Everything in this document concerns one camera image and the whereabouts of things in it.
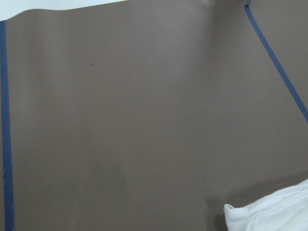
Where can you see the brown paper table cover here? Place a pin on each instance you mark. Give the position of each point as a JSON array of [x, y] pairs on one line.
[[146, 115]]

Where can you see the white long-sleeve printed shirt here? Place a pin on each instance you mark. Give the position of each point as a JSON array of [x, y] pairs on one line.
[[283, 210]]

